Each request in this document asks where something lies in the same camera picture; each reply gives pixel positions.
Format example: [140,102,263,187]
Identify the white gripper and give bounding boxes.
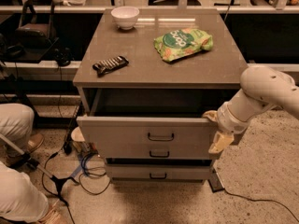
[202,102,249,154]

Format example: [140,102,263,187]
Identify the grey top drawer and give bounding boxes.
[76,89,221,161]

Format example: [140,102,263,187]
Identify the grey drawer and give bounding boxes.
[149,149,170,159]
[76,89,221,161]
[105,164,212,180]

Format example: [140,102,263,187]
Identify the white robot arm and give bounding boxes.
[203,65,299,154]

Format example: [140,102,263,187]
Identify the grey middle drawer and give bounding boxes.
[149,149,170,159]

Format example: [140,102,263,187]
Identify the grey drawer cabinet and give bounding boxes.
[74,7,247,171]

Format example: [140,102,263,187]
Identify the grey bottom drawer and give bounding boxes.
[105,164,212,180]

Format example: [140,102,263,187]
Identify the black power adapter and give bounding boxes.
[208,170,225,192]

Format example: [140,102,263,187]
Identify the green snack bag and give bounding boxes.
[153,28,213,63]

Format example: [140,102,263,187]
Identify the dark chocolate bar wrapper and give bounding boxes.
[93,56,129,77]

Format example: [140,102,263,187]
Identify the white paper cup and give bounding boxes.
[71,127,91,153]

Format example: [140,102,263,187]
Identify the white ceramic bowl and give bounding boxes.
[111,7,139,30]

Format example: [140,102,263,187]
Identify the brown shoe lower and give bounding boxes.
[37,205,68,224]

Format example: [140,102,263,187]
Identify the brown shoe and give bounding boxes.
[4,133,45,168]
[37,205,68,224]

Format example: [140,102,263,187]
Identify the brown shoe upper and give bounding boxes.
[4,133,45,168]

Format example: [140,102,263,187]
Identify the grey tripod stick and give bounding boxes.
[0,134,78,206]

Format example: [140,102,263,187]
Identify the person leg white trousers upper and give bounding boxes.
[0,104,35,151]

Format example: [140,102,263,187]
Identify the person leg white trousers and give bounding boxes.
[0,104,35,151]
[0,162,50,223]

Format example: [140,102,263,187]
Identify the person leg white trousers lower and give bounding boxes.
[0,162,50,223]

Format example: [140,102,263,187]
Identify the black floor cable right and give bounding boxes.
[222,189,299,223]

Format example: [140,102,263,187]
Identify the black coiled floor cable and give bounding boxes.
[41,151,112,196]

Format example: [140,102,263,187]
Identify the dark bag with handles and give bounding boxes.
[15,0,55,49]

